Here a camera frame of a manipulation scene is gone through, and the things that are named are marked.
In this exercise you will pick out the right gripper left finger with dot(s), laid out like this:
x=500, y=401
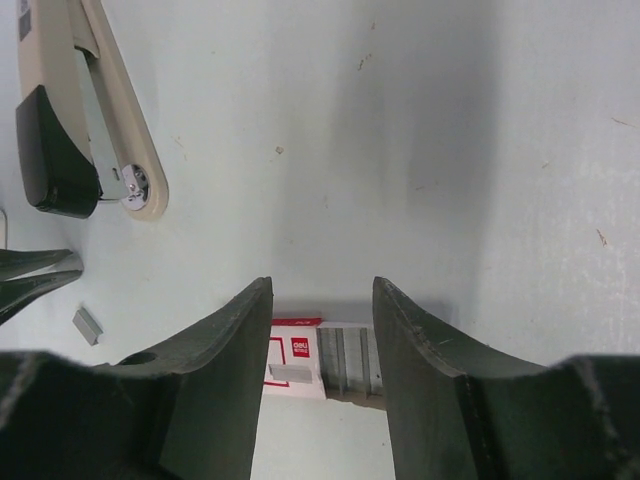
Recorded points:
x=185, y=408

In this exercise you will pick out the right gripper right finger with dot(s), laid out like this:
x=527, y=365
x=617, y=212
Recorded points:
x=459, y=409

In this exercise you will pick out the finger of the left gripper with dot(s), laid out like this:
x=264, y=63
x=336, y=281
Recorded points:
x=17, y=294
x=15, y=263

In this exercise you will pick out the grey staple strip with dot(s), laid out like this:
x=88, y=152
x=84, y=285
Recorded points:
x=285, y=374
x=87, y=326

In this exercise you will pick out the red white staple box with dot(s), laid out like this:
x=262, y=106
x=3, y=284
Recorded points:
x=343, y=358

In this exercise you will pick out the beige black stapler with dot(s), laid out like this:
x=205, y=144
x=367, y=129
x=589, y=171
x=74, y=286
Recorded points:
x=81, y=133

